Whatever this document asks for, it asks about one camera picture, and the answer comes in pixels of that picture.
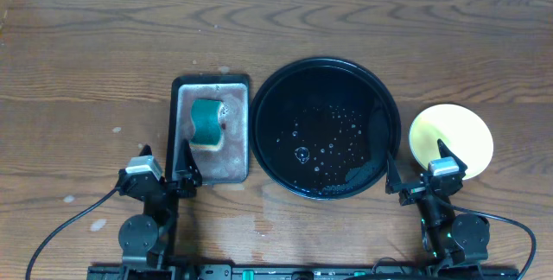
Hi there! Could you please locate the green yellow sponge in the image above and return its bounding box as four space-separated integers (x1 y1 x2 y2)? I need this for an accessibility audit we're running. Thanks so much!
190 99 224 151

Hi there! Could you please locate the black round tray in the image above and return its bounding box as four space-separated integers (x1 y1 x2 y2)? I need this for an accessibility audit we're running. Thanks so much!
248 57 401 200

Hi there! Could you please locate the black rectangular soapy tray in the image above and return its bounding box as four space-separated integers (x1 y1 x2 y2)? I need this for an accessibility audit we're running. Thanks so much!
165 74 249 185

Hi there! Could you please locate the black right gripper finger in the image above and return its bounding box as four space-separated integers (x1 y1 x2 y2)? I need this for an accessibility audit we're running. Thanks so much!
437 139 467 174
385 152 403 188

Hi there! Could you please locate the yellow plate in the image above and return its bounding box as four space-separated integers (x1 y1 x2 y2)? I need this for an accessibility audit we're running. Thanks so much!
409 104 494 181

